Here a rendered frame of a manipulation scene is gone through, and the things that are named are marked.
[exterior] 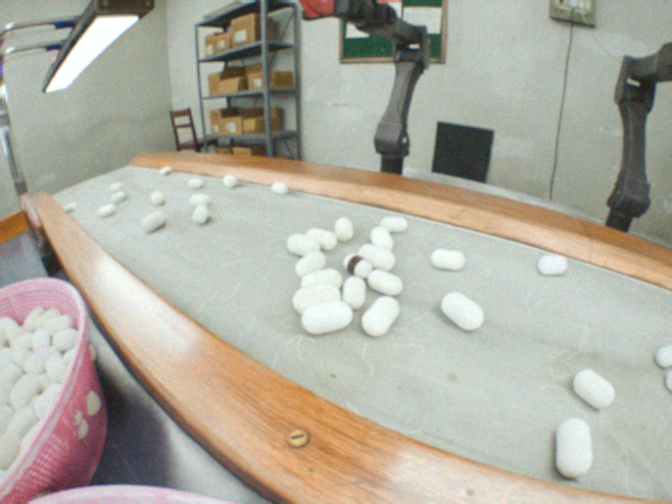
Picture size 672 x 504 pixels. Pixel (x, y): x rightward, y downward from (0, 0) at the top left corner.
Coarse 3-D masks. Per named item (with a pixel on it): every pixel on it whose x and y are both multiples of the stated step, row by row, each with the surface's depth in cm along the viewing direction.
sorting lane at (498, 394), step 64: (64, 192) 61; (128, 192) 54; (192, 192) 50; (256, 192) 49; (128, 256) 30; (192, 256) 30; (256, 256) 30; (512, 256) 30; (256, 320) 22; (448, 320) 22; (512, 320) 21; (576, 320) 20; (640, 320) 19; (320, 384) 17; (384, 384) 17; (448, 384) 17; (512, 384) 16; (640, 384) 13; (448, 448) 13; (512, 448) 12; (640, 448) 9
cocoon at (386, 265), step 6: (366, 246) 28; (372, 246) 28; (360, 252) 28; (366, 252) 27; (372, 252) 27; (378, 252) 27; (384, 252) 27; (390, 252) 27; (366, 258) 27; (372, 258) 27; (378, 258) 27; (384, 258) 26; (390, 258) 26; (372, 264) 27; (378, 264) 27; (384, 264) 26; (390, 264) 26; (384, 270) 27
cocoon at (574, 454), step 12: (576, 420) 11; (564, 432) 11; (576, 432) 10; (588, 432) 10; (564, 444) 10; (576, 444) 10; (588, 444) 10; (564, 456) 10; (576, 456) 9; (588, 456) 9; (564, 468) 9; (576, 468) 9; (588, 468) 9
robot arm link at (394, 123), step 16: (400, 48) 66; (416, 48) 64; (400, 64) 66; (416, 64) 64; (400, 80) 66; (416, 80) 67; (400, 96) 66; (400, 112) 66; (384, 128) 67; (400, 128) 65; (384, 144) 68
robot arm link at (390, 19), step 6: (372, 0) 42; (378, 6) 42; (384, 6) 42; (390, 6) 42; (378, 12) 43; (384, 12) 42; (390, 12) 43; (396, 12) 44; (372, 18) 44; (378, 18) 43; (384, 18) 43; (390, 18) 43; (396, 18) 45; (390, 24) 46
